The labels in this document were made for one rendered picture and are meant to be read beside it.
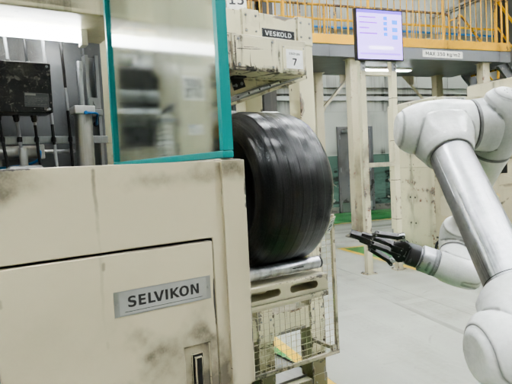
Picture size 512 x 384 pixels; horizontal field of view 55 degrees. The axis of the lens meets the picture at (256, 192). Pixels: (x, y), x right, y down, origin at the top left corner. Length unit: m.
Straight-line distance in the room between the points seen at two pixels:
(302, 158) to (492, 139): 0.56
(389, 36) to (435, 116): 4.56
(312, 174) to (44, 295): 1.08
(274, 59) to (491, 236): 1.30
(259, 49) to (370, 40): 3.67
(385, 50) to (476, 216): 4.73
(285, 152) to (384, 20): 4.38
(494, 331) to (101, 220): 0.66
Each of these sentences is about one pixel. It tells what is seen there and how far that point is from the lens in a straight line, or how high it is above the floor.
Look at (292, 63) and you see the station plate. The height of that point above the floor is 1.68.
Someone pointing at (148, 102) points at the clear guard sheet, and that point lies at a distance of 1.07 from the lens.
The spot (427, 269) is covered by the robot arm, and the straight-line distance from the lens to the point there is 1.73.
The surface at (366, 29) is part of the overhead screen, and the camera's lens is 5.68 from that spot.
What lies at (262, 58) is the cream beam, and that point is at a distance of 2.09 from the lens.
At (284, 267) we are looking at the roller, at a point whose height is 0.91.
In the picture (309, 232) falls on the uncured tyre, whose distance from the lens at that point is 1.64.
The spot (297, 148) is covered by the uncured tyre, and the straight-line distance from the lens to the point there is 1.61.
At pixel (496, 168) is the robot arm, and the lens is 1.47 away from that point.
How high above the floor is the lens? 1.26
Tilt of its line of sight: 3 degrees down
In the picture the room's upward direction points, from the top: 3 degrees counter-clockwise
